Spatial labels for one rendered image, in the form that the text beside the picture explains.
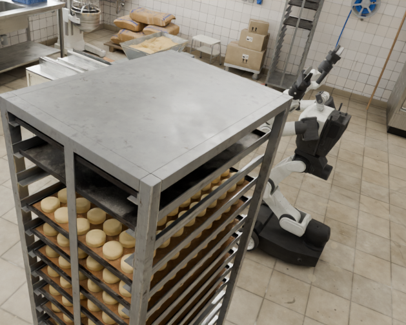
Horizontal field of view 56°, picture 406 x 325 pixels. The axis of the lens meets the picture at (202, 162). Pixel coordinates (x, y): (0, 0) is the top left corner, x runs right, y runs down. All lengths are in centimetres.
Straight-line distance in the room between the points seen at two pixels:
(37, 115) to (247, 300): 227
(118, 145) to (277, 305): 231
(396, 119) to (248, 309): 388
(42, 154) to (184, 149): 40
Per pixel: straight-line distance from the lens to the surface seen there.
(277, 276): 313
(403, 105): 585
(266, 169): 130
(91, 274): 111
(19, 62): 569
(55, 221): 112
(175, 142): 84
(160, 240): 92
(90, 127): 88
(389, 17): 661
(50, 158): 104
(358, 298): 328
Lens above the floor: 225
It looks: 33 degrees down
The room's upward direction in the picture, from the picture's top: 10 degrees clockwise
